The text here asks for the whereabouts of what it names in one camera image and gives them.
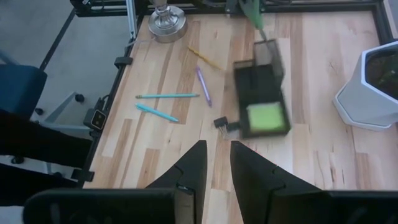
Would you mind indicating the teal pencil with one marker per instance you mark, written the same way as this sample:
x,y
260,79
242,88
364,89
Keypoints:
x,y
168,96

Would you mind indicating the teal pen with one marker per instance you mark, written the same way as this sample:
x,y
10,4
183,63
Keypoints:
x,y
155,112

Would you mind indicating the white angular plant pot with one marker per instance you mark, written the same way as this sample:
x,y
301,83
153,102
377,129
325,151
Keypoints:
x,y
354,99

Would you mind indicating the black frame clamp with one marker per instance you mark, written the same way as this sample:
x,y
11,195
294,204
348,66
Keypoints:
x,y
123,62
83,175

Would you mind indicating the green pen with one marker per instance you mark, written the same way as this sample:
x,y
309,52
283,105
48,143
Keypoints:
x,y
253,14

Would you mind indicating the yellow pencil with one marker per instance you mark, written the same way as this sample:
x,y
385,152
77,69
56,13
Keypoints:
x,y
205,58

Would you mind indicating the small black camera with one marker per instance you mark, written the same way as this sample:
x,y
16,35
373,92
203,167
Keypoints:
x,y
97,119

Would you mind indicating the black furniture piece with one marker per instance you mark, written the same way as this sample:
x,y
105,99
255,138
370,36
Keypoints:
x,y
31,140

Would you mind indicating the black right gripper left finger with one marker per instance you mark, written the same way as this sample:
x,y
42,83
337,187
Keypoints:
x,y
192,168

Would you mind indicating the black binder clip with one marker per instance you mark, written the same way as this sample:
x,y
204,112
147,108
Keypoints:
x,y
220,122

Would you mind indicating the purple pen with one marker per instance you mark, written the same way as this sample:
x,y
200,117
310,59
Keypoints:
x,y
204,85

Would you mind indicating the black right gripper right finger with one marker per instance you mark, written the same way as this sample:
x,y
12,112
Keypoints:
x,y
252,177

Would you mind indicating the blue office chair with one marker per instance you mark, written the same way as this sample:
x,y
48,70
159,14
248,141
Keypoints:
x,y
18,90

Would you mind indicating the white lamp shade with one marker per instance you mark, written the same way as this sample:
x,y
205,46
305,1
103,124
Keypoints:
x,y
168,23

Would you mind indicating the silver aluminium post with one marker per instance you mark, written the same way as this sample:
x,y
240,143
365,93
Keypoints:
x,y
132,18

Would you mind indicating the black aluminium table frame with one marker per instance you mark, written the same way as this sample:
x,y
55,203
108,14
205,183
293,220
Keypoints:
x,y
326,7

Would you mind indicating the green sticky note pad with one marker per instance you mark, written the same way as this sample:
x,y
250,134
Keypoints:
x,y
265,117

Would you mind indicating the black mesh desk organizer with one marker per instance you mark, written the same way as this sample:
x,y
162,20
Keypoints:
x,y
258,84

